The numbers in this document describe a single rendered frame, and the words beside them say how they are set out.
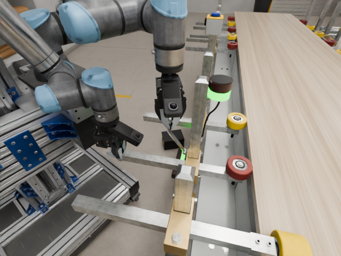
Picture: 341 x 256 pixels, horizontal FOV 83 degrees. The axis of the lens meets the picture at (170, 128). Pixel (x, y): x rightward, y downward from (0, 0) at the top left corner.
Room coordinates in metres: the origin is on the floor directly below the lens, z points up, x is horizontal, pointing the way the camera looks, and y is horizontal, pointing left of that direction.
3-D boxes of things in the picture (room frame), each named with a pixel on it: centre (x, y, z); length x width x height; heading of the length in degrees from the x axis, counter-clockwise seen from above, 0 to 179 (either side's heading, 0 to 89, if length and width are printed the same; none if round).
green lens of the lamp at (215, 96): (0.46, -0.13, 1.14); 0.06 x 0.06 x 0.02
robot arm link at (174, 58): (0.48, 0.01, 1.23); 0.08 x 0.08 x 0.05
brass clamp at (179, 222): (0.20, -0.02, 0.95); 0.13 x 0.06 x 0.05; 167
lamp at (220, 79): (0.46, -0.13, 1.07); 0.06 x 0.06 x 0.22; 77
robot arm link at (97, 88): (0.49, 0.21, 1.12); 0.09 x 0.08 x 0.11; 113
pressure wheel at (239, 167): (0.40, -0.22, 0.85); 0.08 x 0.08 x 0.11
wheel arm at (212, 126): (0.68, -0.09, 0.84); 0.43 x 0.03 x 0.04; 77
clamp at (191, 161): (0.45, -0.08, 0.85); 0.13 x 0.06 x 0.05; 167
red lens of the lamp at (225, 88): (0.46, -0.13, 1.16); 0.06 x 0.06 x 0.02
